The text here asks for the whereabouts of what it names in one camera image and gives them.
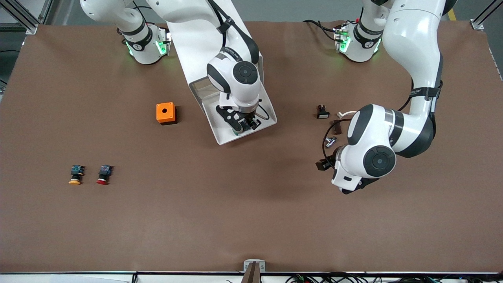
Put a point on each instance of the white-capped black push button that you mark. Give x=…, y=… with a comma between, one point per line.
x=323, y=113

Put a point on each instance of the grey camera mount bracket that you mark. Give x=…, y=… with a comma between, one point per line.
x=247, y=266

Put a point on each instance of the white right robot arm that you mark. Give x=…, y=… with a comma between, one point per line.
x=235, y=74

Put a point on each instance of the red push button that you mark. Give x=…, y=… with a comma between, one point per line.
x=104, y=173

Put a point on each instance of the metal bolt clamp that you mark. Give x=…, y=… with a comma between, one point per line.
x=330, y=142

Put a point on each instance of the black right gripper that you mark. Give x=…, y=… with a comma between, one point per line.
x=249, y=120

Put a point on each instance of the brown terminal block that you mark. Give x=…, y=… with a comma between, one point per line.
x=336, y=129

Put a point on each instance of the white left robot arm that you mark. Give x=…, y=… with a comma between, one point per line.
x=412, y=39

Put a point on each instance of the white curved pipe clamp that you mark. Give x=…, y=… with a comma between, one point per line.
x=341, y=115

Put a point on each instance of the white table edge strip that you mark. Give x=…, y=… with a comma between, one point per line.
x=78, y=278

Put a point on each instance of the yellow push button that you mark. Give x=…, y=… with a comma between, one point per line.
x=76, y=173

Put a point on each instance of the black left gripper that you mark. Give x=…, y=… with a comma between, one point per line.
x=332, y=160

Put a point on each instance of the white drawer cabinet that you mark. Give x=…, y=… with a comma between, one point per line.
x=192, y=55

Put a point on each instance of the aluminium frame post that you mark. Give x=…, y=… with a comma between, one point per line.
x=45, y=11
x=477, y=24

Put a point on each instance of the orange box with hole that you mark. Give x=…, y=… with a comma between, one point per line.
x=165, y=112

